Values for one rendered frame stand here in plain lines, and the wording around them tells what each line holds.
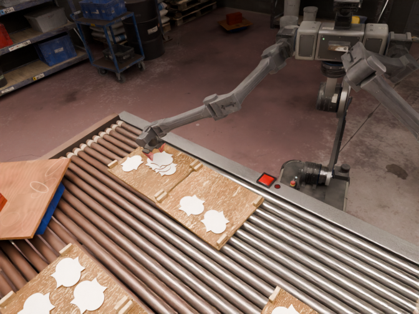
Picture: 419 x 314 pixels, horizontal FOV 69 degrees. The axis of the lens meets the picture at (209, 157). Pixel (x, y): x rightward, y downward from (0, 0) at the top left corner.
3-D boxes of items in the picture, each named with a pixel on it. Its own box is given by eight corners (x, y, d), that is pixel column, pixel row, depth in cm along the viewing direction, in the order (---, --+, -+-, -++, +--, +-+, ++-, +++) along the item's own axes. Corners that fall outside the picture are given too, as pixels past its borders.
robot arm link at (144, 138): (168, 132, 159) (158, 119, 156) (158, 146, 152) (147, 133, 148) (153, 137, 167) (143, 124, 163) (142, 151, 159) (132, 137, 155)
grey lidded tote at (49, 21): (58, 20, 499) (51, 4, 483) (71, 22, 481) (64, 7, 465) (30, 31, 471) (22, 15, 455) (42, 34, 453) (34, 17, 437)
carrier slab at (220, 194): (202, 166, 171) (202, 164, 169) (264, 200, 149) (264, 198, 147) (156, 205, 153) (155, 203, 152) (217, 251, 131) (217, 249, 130)
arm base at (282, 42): (292, 57, 156) (294, 33, 148) (288, 64, 150) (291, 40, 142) (275, 55, 159) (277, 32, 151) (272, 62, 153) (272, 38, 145)
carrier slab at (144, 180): (152, 139, 193) (151, 137, 192) (201, 164, 172) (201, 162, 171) (108, 171, 175) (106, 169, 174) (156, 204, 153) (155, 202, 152)
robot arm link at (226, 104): (237, 118, 127) (225, 98, 123) (216, 119, 138) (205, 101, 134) (289, 61, 147) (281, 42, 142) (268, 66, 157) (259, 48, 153)
